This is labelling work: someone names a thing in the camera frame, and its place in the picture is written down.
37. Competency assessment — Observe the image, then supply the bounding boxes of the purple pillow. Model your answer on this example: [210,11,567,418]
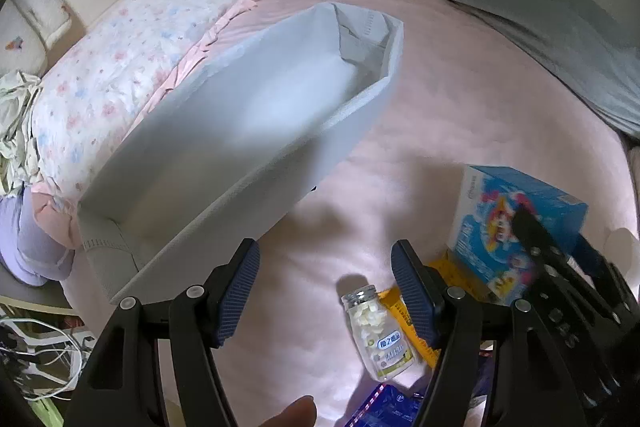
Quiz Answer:
[0,194,76,288]

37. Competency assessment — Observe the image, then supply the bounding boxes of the white cables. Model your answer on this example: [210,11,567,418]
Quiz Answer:
[0,317,96,403]

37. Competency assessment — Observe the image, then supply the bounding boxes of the yellow packet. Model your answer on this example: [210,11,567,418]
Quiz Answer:
[377,257,496,370]

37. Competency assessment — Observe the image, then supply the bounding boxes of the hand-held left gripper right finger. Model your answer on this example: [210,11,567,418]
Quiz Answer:
[390,239,591,427]

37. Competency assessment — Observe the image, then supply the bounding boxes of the large floral pillow pink ruffle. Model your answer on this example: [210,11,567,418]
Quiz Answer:
[30,0,276,253]

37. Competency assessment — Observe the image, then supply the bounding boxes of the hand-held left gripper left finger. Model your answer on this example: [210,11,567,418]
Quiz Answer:
[70,238,262,427]

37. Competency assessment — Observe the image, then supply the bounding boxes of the white plush printed blanket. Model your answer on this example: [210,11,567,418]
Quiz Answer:
[0,0,73,78]

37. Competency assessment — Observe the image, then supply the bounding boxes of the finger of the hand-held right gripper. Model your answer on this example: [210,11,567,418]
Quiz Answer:
[574,234,640,358]
[514,206,627,409]

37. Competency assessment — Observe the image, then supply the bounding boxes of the grey fabric storage box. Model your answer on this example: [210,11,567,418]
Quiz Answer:
[76,2,405,305]

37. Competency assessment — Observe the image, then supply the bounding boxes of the clear bottle of white tablets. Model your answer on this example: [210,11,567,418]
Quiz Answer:
[341,285,417,383]

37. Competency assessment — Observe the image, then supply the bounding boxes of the blue printed carton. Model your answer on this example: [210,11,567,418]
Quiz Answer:
[446,164,590,307]

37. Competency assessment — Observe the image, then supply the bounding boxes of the person's left hand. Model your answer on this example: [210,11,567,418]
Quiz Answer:
[248,396,318,427]

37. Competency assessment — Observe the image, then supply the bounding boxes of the blue packet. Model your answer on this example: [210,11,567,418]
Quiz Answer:
[344,383,426,427]

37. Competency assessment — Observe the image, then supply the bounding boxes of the crumpled white cloth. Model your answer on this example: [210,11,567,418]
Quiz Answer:
[0,71,43,198]

